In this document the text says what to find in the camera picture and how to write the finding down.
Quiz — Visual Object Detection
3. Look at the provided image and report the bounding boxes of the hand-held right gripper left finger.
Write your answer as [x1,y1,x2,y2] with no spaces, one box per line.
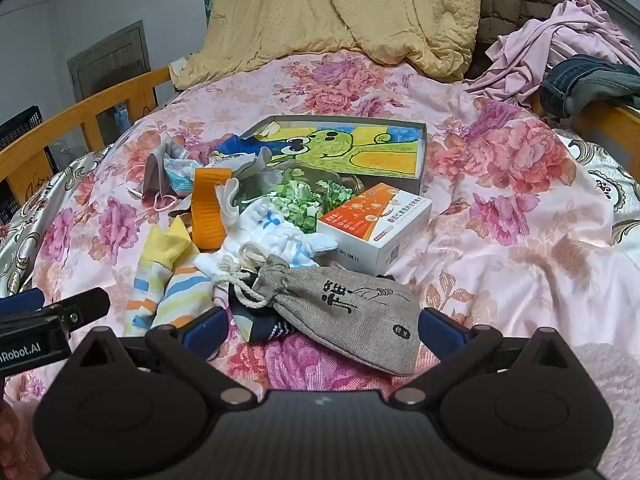
[70,307,258,408]

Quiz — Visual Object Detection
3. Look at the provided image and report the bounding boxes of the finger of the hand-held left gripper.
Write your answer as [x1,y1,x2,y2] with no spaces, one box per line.
[44,287,112,334]
[0,287,47,318]

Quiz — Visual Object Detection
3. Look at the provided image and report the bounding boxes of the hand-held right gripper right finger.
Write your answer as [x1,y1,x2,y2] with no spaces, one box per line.
[385,307,572,407]

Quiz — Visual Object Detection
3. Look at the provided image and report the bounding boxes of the white baby cloth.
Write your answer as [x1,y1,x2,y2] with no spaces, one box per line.
[220,200,339,269]

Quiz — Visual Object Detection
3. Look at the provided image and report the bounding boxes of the orange silicone sleeve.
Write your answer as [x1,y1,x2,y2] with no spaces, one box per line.
[190,166,234,252]

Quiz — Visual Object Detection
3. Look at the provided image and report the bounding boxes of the white long box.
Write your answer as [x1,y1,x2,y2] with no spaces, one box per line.
[140,140,191,201]

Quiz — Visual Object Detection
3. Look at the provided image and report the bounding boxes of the blue face mask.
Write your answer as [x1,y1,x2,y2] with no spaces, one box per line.
[162,157,204,196]

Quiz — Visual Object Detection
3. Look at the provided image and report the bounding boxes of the pastel striped sock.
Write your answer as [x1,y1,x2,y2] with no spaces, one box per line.
[150,265,217,334]
[122,222,201,336]

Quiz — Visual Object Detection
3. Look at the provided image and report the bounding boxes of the navy patterned sock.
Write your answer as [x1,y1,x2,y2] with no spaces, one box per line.
[227,300,301,344]

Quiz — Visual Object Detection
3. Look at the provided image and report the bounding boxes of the pink floral bed sheet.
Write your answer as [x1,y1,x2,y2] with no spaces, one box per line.
[0,52,640,480]

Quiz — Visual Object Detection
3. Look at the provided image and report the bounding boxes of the white printed carton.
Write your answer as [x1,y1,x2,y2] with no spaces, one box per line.
[320,246,386,277]

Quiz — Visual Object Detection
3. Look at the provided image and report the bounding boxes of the white orange medicine box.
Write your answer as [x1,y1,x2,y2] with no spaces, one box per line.
[316,182,434,277]

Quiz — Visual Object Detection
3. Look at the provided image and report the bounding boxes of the white sock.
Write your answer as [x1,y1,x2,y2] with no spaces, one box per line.
[215,177,247,236]

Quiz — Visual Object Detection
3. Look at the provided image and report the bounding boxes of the pink face mask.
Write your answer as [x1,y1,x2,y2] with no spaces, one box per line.
[125,162,194,214]

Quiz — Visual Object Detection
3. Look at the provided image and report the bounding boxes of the bag of green pieces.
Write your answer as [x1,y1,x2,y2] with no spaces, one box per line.
[232,160,373,236]

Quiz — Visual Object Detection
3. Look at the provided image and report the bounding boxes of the grey white cloth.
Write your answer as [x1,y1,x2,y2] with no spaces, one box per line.
[207,152,281,181]

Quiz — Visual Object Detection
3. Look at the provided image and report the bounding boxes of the pink fleece blanket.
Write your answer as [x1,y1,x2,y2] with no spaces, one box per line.
[570,342,640,480]

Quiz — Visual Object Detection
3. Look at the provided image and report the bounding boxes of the black plastic crate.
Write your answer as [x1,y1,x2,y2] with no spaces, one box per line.
[0,105,59,226]

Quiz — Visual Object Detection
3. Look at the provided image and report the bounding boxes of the blue printed box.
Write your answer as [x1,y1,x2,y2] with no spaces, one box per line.
[112,102,134,136]

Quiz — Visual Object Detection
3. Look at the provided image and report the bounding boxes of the grey cabinet door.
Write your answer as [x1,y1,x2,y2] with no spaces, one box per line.
[67,20,159,134]

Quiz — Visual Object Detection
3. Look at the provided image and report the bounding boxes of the blue jeans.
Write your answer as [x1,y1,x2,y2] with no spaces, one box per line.
[537,54,640,119]

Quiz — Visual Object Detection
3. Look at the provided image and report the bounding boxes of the pink garment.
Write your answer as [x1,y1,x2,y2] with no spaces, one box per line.
[465,0,640,121]

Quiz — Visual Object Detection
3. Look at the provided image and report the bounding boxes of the yellow dotted blanket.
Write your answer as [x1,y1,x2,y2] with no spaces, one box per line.
[175,0,484,84]

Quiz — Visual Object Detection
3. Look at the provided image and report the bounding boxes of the white drawstring bag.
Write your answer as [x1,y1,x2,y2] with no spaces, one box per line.
[192,242,271,311]

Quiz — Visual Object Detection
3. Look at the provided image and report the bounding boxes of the grey drawstring pouch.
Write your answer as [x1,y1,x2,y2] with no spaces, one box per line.
[227,254,421,377]

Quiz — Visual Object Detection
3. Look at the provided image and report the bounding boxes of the wooden bed frame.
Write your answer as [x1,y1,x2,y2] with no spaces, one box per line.
[0,65,640,211]

